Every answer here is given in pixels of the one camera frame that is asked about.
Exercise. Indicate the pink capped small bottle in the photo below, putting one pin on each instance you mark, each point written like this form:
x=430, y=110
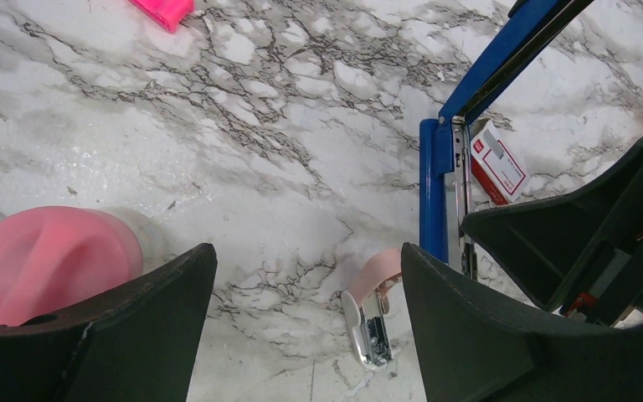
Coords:
x=53, y=257

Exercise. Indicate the pink flat plastic bar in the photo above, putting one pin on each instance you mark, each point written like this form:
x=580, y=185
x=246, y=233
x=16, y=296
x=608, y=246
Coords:
x=168, y=14

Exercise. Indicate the blue stapler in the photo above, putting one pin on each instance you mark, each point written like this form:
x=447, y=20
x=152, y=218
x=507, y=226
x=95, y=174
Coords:
x=444, y=141

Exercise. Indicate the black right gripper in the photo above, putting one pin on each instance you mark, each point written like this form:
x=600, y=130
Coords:
x=580, y=251

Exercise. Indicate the white red staple box sleeve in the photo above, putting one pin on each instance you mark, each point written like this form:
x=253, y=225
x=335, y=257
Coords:
x=495, y=166

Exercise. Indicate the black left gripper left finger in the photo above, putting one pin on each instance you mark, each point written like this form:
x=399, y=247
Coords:
x=135, y=342

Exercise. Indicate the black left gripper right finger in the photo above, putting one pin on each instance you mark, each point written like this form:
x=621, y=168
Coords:
x=475, y=344

